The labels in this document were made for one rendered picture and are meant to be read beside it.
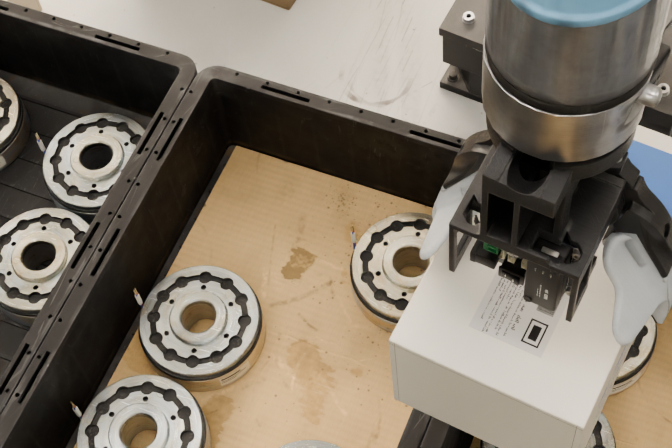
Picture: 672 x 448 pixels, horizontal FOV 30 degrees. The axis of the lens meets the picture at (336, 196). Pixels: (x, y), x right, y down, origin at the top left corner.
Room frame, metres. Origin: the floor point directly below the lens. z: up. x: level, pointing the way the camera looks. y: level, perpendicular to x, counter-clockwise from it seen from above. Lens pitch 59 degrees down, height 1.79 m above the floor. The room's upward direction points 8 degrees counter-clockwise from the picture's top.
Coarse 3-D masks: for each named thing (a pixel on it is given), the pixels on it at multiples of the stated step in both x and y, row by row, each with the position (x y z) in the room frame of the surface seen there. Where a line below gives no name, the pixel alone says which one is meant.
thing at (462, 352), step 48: (432, 288) 0.33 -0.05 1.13; (480, 288) 0.33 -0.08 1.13; (432, 336) 0.30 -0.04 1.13; (480, 336) 0.30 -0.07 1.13; (528, 336) 0.29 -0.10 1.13; (576, 336) 0.29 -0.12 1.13; (432, 384) 0.29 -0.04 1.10; (480, 384) 0.27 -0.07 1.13; (528, 384) 0.26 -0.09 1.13; (576, 384) 0.26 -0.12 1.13; (480, 432) 0.27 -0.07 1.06; (528, 432) 0.25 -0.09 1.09; (576, 432) 0.23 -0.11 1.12
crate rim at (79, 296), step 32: (192, 96) 0.65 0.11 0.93; (288, 96) 0.64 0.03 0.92; (320, 96) 0.63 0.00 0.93; (384, 128) 0.58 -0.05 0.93; (416, 128) 0.58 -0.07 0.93; (160, 160) 0.59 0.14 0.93; (128, 224) 0.53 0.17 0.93; (96, 256) 0.50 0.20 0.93; (64, 320) 0.45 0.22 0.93; (32, 384) 0.40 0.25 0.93; (0, 416) 0.38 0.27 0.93; (416, 416) 0.33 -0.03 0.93
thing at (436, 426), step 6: (432, 420) 0.33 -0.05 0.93; (438, 420) 0.33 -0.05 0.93; (432, 426) 0.32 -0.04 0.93; (438, 426) 0.32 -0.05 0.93; (444, 426) 0.32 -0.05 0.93; (450, 426) 0.32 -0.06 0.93; (426, 432) 0.32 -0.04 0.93; (432, 432) 0.32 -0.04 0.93; (438, 432) 0.32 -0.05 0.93; (444, 432) 0.32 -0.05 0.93; (426, 438) 0.31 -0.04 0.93; (432, 438) 0.31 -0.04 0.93; (438, 438) 0.31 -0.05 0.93; (444, 438) 0.31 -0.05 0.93; (426, 444) 0.31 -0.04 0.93; (432, 444) 0.31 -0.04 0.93; (438, 444) 0.31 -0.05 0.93
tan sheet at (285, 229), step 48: (240, 192) 0.61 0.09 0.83; (288, 192) 0.60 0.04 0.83; (336, 192) 0.59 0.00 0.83; (192, 240) 0.56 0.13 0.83; (240, 240) 0.56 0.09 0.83; (288, 240) 0.55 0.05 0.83; (336, 240) 0.54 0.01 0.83; (288, 288) 0.50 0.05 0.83; (336, 288) 0.50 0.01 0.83; (288, 336) 0.46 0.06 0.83; (336, 336) 0.45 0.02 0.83; (384, 336) 0.44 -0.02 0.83; (240, 384) 0.42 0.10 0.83; (288, 384) 0.41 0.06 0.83; (336, 384) 0.41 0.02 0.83; (384, 384) 0.40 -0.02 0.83; (144, 432) 0.39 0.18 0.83; (240, 432) 0.38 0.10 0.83; (288, 432) 0.37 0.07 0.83; (336, 432) 0.37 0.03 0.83; (384, 432) 0.36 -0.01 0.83
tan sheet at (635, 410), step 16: (656, 352) 0.39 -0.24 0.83; (656, 368) 0.38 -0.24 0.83; (640, 384) 0.37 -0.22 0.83; (656, 384) 0.37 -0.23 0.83; (608, 400) 0.36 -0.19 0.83; (624, 400) 0.36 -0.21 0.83; (640, 400) 0.36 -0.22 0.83; (656, 400) 0.35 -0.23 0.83; (608, 416) 0.35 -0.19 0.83; (624, 416) 0.34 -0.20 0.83; (640, 416) 0.34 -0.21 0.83; (656, 416) 0.34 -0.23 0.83; (624, 432) 0.33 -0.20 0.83; (640, 432) 0.33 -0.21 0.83; (656, 432) 0.33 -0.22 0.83
